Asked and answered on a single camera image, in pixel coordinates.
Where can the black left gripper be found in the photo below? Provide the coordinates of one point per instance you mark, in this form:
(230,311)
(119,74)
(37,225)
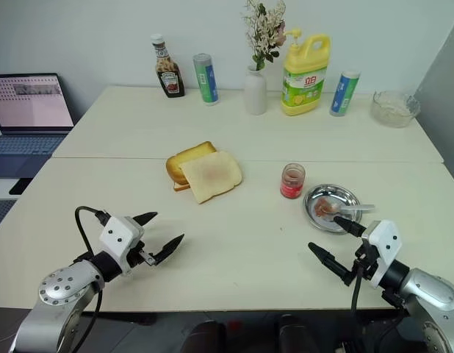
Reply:
(137,252)

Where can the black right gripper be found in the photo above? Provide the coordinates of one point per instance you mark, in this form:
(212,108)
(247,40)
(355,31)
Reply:
(363,264)

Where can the metal spoon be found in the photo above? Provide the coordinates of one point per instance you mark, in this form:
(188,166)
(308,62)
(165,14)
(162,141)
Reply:
(355,208)

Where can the glass jam jar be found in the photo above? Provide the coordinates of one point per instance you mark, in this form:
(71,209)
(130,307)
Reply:
(292,182)

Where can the white bread slice with jam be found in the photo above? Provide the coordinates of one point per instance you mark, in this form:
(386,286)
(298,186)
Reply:
(212,176)

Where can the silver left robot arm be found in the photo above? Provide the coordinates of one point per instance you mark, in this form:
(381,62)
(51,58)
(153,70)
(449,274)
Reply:
(65,287)

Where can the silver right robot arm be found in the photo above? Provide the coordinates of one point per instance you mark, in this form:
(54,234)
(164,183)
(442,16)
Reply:
(429,294)

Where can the thick toasted bread slice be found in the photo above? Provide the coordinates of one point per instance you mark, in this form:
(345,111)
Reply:
(188,156)

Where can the round metal plate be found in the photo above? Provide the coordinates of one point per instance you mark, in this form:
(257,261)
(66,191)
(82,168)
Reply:
(333,193)

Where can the flat black phone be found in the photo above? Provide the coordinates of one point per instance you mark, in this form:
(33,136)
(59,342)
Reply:
(19,187)

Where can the clear glass bowl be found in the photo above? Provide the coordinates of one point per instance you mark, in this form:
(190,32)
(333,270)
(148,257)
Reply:
(394,108)

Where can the green blue cylinder canister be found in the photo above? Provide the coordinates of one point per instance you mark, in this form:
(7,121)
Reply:
(206,81)
(344,93)

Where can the ketchup bottle with white cap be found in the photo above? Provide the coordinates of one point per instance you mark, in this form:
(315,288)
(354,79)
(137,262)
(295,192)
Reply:
(170,73)

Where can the yellow detergent pump bottle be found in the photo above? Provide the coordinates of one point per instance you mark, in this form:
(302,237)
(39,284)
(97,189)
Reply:
(304,81)

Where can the white ceramic vase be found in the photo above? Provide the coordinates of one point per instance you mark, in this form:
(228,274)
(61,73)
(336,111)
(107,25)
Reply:
(255,92)

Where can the open laptop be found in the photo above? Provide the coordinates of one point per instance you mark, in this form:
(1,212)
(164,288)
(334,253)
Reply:
(28,110)

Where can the dried flower bouquet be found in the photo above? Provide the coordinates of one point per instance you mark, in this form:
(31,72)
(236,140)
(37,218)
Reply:
(265,33)

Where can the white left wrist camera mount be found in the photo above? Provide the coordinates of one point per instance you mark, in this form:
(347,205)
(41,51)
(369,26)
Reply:
(118,235)

